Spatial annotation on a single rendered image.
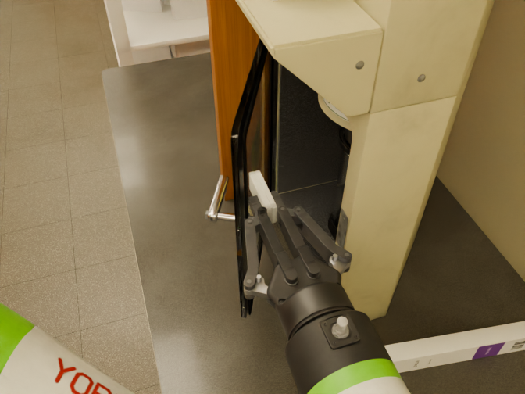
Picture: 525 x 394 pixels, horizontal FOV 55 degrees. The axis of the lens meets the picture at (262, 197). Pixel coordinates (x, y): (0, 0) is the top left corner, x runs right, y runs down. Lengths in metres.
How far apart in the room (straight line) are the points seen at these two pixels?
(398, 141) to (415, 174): 0.07
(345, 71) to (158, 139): 0.84
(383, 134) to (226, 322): 0.48
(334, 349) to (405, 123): 0.28
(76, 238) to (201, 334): 1.56
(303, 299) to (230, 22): 0.52
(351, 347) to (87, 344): 1.68
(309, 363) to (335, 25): 0.32
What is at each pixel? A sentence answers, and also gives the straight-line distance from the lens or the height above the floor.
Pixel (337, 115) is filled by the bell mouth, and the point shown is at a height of 1.33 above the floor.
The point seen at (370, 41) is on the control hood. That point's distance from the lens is 0.52.
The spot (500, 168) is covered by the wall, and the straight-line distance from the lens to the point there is 1.11.
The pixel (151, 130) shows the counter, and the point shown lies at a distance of 1.33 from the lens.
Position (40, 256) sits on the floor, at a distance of 2.41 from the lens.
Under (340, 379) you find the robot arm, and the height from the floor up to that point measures 1.32.
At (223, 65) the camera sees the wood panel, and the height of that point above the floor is 1.28.
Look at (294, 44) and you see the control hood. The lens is 0.49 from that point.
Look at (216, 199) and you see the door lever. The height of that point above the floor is 1.21.
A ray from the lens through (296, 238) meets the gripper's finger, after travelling 0.58.
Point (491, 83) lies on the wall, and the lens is 1.09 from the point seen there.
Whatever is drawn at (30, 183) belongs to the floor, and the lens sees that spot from 2.77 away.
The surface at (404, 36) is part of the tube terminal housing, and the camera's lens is 0.54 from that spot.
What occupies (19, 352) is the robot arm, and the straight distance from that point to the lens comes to 0.43.
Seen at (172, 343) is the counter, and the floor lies 0.94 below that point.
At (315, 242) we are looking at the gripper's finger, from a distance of 0.60.
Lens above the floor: 1.74
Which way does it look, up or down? 45 degrees down
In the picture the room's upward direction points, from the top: straight up
